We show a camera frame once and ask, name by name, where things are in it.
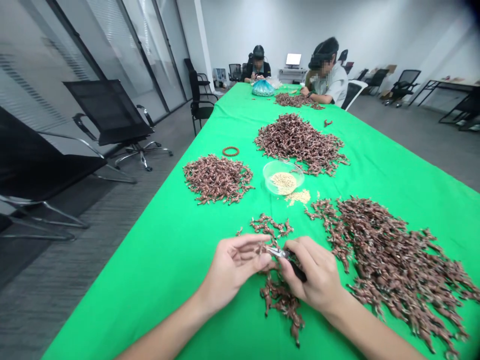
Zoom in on person's right hand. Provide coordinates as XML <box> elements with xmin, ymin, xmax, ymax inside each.
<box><xmin>278</xmin><ymin>236</ymin><xmax>348</xmax><ymax>314</ymax></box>

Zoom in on person's left hand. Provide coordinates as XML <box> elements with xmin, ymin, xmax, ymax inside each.
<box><xmin>203</xmin><ymin>233</ymin><xmax>273</xmax><ymax>307</ymax></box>

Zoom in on black-handled steel pliers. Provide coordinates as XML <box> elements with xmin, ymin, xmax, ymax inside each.
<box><xmin>267</xmin><ymin>247</ymin><xmax>308</xmax><ymax>284</ymax></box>

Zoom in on narrow strip of brown figurines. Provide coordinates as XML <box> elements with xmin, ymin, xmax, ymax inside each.
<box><xmin>257</xmin><ymin>262</ymin><xmax>305</xmax><ymax>349</ymax></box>

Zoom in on scattered cluster of brown figurines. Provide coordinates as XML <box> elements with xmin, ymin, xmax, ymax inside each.
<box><xmin>235</xmin><ymin>212</ymin><xmax>294</xmax><ymax>242</ymax></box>

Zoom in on huge pile of brown figurines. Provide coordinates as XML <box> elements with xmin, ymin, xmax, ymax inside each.
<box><xmin>304</xmin><ymin>195</ymin><xmax>480</xmax><ymax>359</ymax></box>

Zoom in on green tablecloth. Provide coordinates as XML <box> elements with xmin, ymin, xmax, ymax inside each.
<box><xmin>41</xmin><ymin>81</ymin><xmax>480</xmax><ymax>360</ymax></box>

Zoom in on loose pile of beige beads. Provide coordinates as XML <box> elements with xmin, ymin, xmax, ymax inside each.
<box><xmin>284</xmin><ymin>188</ymin><xmax>313</xmax><ymax>207</ymax></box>

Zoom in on round pile of brown figurines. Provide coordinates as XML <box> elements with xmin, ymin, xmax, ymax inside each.
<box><xmin>182</xmin><ymin>152</ymin><xmax>256</xmax><ymax>206</ymax></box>

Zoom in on beige beads inside bowl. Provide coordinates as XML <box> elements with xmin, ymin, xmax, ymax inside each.
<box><xmin>270</xmin><ymin>172</ymin><xmax>298</xmax><ymax>195</ymax></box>

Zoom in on clear plastic bowl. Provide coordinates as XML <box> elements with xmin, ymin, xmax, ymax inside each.
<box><xmin>262</xmin><ymin>160</ymin><xmax>305</xmax><ymax>197</ymax></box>

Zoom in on tall heap of brown figurines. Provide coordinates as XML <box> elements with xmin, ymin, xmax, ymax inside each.
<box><xmin>254</xmin><ymin>113</ymin><xmax>350</xmax><ymax>177</ymax></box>

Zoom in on black armchair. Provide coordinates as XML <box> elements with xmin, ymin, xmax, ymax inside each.
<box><xmin>188</xmin><ymin>70</ymin><xmax>220</xmax><ymax>137</ymax></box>
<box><xmin>183</xmin><ymin>57</ymin><xmax>212</xmax><ymax>88</ymax></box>

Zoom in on flat spread of brown figurines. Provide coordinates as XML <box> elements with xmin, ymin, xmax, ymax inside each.
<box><xmin>273</xmin><ymin>92</ymin><xmax>326</xmax><ymax>111</ymax></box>

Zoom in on blue plastic bag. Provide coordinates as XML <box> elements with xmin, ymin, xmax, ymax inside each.
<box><xmin>251</xmin><ymin>77</ymin><xmax>277</xmax><ymax>98</ymax></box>

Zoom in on black mesh swivel chair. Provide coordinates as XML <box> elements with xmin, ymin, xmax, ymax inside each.
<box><xmin>62</xmin><ymin>78</ymin><xmax>174</xmax><ymax>173</ymax></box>

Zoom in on white desk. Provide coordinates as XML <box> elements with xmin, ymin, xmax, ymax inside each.
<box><xmin>277</xmin><ymin>67</ymin><xmax>309</xmax><ymax>85</ymax></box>

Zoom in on black mesh office chair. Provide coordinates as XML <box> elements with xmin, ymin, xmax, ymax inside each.
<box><xmin>383</xmin><ymin>69</ymin><xmax>422</xmax><ymax>109</ymax></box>
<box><xmin>364</xmin><ymin>68</ymin><xmax>391</xmax><ymax>97</ymax></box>

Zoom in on black sled-base chair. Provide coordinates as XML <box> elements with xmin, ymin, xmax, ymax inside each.
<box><xmin>0</xmin><ymin>106</ymin><xmax>138</xmax><ymax>242</ymax></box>

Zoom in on glass partition with blinds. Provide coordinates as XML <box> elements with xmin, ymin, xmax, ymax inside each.
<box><xmin>0</xmin><ymin>0</ymin><xmax>193</xmax><ymax>158</ymax></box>

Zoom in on white-frame chair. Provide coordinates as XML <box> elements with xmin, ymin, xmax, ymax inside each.
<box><xmin>340</xmin><ymin>79</ymin><xmax>369</xmax><ymax>112</ymax></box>

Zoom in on black-frame table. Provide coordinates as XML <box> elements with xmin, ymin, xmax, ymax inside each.
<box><xmin>417</xmin><ymin>77</ymin><xmax>480</xmax><ymax>109</ymax></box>

